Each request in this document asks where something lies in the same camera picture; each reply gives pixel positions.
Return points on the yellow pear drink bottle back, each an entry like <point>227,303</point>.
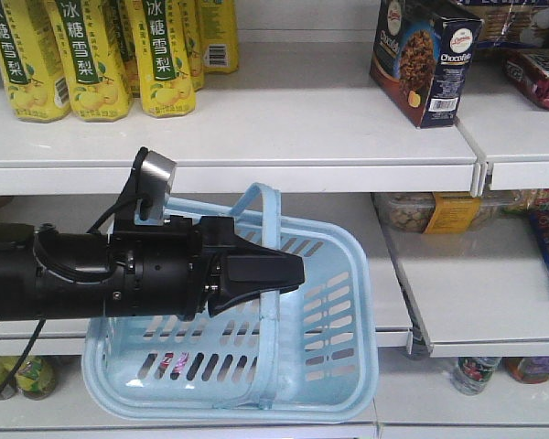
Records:
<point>219,36</point>

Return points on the green label water bottle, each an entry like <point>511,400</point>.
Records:
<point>471,375</point>

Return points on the blue breakfast biscuit bag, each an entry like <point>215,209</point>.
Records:
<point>510,24</point>

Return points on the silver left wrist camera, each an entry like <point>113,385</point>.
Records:
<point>154,177</point>

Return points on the light blue plastic basket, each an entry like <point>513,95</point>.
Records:
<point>308,356</point>

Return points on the yellow pear drink bottle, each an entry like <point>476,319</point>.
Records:
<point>30,64</point>
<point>219,36</point>
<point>165,85</point>
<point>91,57</point>

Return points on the clear tub of biscuits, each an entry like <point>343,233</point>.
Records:
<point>443,212</point>

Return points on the pink snack pack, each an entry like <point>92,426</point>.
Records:
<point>528,70</point>

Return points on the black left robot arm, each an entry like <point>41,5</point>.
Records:
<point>47,274</point>

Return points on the chocolate cookie box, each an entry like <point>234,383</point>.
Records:
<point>420,58</point>

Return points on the white drink shelving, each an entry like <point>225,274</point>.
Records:
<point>302,114</point>

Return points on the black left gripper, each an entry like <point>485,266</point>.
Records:
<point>183,268</point>

